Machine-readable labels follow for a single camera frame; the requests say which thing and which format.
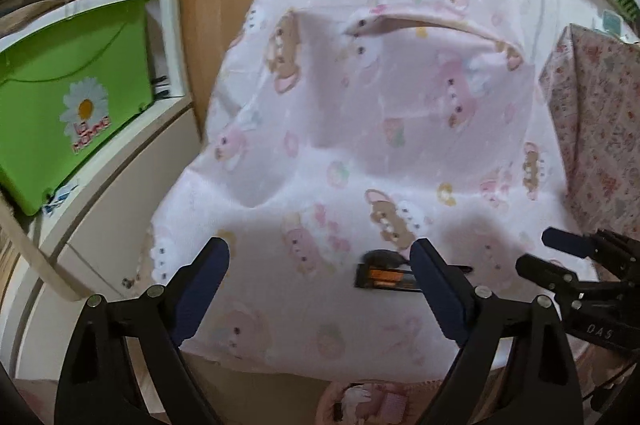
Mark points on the white shelf unit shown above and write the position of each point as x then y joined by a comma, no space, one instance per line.
115,185

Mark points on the floral patterned cloth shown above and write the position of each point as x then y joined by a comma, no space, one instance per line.
595,120

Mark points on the pink cartoon printed cloth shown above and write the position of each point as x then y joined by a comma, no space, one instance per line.
380,115

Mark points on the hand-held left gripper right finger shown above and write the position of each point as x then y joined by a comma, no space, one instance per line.
440,295

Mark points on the black packet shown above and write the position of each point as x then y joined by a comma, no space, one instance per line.
385,277

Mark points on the green daisy storage box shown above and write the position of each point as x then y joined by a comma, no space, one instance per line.
65,70

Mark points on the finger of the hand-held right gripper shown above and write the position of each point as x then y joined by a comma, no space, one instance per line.
565,241
542,274

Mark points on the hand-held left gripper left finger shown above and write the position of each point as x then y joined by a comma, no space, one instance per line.
200,295

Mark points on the pink plastic bucket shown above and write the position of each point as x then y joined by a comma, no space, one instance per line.
370,400

